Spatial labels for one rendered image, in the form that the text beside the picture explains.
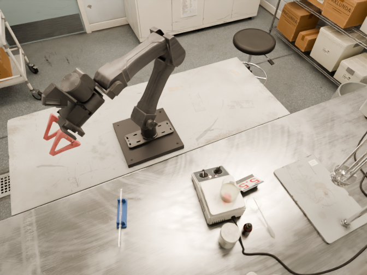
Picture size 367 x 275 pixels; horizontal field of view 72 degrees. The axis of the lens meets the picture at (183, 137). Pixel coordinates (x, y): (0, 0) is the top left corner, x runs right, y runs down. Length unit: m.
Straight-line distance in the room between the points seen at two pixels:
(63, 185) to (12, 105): 1.96
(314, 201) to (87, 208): 0.81
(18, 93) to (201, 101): 2.18
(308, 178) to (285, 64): 2.27
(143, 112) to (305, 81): 2.35
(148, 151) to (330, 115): 0.86
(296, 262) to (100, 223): 0.65
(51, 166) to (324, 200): 1.03
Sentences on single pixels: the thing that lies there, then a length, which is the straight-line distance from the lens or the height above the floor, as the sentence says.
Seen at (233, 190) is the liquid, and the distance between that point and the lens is 0.84.
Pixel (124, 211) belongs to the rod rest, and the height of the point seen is 0.91.
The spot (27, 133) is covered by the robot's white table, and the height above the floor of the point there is 0.90.
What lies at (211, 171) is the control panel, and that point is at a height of 0.94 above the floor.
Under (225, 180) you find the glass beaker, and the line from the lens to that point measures 0.83.
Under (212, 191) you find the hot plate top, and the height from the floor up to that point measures 0.99.
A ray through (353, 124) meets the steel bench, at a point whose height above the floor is 0.90.
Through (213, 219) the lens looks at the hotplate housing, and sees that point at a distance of 0.86.
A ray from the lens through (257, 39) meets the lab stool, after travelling 2.25.
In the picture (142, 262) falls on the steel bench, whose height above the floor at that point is 0.90.
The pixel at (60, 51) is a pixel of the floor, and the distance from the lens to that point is 3.44.
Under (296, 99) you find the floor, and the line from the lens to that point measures 2.82.
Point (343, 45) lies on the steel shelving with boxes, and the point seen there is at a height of 0.44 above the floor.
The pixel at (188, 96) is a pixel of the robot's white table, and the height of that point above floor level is 0.90.
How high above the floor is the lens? 1.77
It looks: 52 degrees down
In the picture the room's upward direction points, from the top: 2 degrees clockwise
